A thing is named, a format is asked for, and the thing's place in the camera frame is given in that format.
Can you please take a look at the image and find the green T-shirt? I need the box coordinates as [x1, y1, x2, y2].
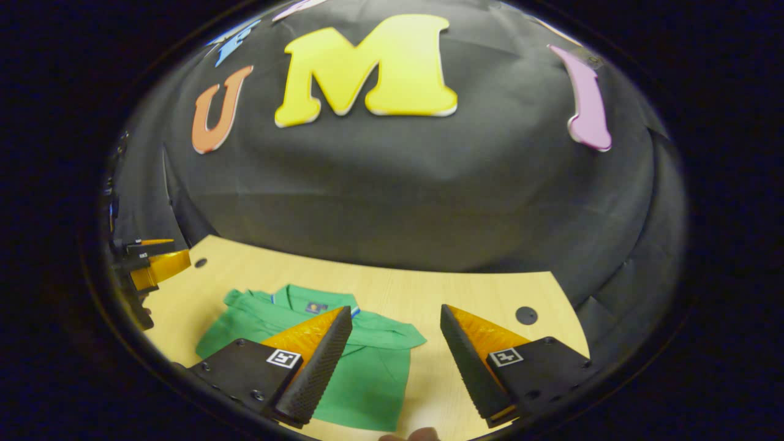
[195, 284, 428, 432]

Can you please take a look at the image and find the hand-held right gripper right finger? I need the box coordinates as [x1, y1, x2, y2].
[440, 303, 594, 428]

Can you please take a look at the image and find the black backdrop cloth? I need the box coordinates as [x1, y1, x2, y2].
[107, 0, 687, 368]

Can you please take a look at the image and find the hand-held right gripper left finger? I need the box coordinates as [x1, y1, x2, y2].
[187, 305, 354, 428]

